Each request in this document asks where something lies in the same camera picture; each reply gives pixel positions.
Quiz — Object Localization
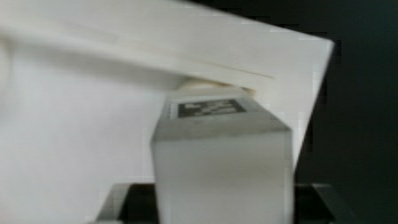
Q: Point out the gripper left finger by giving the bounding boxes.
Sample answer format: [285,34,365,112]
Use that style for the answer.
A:
[95,183,160,224]

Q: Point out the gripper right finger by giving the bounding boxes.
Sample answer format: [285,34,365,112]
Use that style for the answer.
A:
[294,183,359,224]

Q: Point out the white leg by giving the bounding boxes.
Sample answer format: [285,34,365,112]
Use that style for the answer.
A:
[152,87,294,224]

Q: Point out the white square table top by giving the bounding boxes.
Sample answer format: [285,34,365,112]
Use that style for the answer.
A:
[0,0,335,224]

